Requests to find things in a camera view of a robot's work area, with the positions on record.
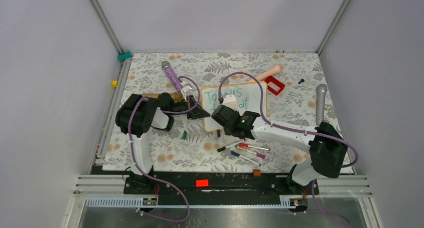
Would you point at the teal corner clamp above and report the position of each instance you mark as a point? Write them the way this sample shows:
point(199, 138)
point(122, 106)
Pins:
point(124, 56)

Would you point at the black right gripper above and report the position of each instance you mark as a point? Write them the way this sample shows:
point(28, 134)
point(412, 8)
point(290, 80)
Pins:
point(227, 130)

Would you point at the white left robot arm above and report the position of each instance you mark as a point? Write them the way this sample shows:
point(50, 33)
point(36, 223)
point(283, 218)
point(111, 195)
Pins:
point(141, 112)

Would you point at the pink toy microphone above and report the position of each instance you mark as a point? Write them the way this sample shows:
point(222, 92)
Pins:
point(276, 69)

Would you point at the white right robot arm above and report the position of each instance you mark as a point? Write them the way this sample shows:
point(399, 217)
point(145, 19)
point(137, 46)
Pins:
point(323, 144)

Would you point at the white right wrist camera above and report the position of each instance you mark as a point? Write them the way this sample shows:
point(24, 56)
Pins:
point(230, 101)

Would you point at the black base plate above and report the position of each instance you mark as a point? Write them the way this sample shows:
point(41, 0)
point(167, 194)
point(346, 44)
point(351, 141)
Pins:
point(226, 185)

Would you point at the purple glitter toy microphone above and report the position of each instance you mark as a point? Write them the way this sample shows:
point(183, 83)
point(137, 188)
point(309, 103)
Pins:
point(172, 76)

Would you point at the yellow framed whiteboard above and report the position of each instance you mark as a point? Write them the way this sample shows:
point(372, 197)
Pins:
point(247, 97)

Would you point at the red whiteboard marker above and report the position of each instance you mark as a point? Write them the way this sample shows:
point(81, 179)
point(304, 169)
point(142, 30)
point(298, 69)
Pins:
point(245, 145)

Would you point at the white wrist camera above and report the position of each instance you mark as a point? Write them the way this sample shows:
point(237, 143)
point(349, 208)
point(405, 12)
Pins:
point(184, 91)
point(230, 101)

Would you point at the blue whiteboard marker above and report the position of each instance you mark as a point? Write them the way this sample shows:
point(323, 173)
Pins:
point(244, 158)

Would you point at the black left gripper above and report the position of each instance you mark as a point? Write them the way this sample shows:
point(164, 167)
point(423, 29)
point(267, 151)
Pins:
point(198, 111)

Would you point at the black whiteboard marker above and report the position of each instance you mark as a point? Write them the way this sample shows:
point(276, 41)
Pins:
point(230, 145)

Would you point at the magenta whiteboard marker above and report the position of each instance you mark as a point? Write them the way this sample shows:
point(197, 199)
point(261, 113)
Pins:
point(252, 152)

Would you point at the cable duct rail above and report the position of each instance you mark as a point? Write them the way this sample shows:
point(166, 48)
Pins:
point(166, 201)

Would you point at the red tape patch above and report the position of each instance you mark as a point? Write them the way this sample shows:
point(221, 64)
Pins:
point(202, 183)

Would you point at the red square frame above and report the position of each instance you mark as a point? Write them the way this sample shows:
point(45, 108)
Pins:
point(274, 85)

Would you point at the silver toy microphone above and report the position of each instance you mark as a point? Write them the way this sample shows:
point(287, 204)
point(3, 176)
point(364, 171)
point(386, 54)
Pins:
point(321, 91)

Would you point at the orange cylinder block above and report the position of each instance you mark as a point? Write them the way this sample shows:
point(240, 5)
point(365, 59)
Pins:
point(256, 173)

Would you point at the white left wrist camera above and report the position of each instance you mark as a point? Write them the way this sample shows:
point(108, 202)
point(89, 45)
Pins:
point(184, 91)

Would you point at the floral tablecloth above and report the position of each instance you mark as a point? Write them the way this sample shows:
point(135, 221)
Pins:
point(296, 104)

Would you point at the gold toy microphone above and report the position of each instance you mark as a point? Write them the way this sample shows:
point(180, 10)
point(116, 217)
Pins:
point(174, 96)

